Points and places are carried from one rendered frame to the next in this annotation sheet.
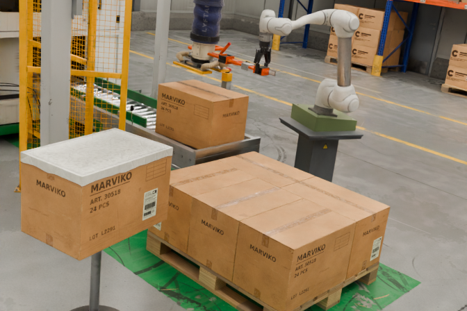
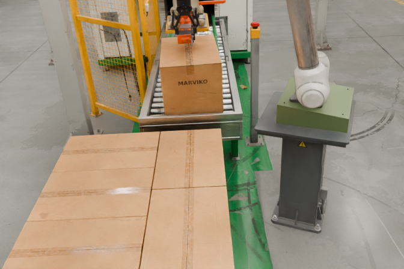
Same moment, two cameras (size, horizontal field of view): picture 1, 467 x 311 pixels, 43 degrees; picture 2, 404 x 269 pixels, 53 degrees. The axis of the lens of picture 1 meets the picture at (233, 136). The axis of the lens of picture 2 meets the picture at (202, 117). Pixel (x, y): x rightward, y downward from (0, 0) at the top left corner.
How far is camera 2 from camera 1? 325 cm
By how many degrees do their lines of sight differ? 46
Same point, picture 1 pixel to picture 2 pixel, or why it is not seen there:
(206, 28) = not seen: outside the picture
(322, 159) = (300, 159)
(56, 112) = (59, 60)
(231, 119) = (193, 87)
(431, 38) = not seen: outside the picture
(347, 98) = (300, 87)
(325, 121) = (292, 111)
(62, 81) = (58, 33)
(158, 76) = (318, 18)
